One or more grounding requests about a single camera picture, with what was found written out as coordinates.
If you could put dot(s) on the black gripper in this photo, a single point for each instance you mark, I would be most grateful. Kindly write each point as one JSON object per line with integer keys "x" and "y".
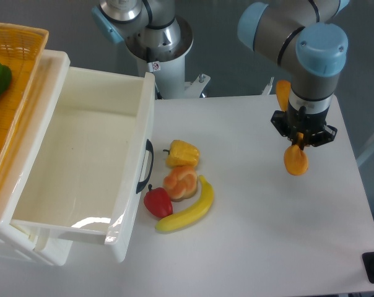
{"x": 314, "y": 125}

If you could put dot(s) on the white plastic drawer cabinet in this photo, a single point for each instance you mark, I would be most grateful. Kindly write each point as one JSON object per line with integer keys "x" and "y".
{"x": 17, "y": 242}

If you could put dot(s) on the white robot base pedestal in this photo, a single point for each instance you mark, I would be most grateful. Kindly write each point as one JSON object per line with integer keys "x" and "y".
{"x": 162, "y": 52}

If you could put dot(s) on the red bell pepper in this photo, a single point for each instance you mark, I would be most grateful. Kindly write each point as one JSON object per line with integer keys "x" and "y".
{"x": 158, "y": 202}

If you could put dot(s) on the yellow woven basket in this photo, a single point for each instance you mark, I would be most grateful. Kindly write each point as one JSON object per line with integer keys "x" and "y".
{"x": 21, "y": 48}

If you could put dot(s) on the white open upper drawer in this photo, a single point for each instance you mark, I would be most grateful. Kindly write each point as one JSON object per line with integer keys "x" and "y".
{"x": 95, "y": 159}

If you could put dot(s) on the braided bread roll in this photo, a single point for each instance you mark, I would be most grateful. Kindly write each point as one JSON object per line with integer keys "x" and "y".
{"x": 181, "y": 183}

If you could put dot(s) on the yellow banana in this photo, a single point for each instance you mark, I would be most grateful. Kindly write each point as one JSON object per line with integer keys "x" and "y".
{"x": 191, "y": 214}

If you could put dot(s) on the yellow bell pepper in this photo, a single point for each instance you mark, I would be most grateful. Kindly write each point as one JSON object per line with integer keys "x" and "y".
{"x": 181, "y": 153}

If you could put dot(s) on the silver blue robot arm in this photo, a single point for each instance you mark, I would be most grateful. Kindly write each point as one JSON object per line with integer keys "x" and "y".
{"x": 295, "y": 35}

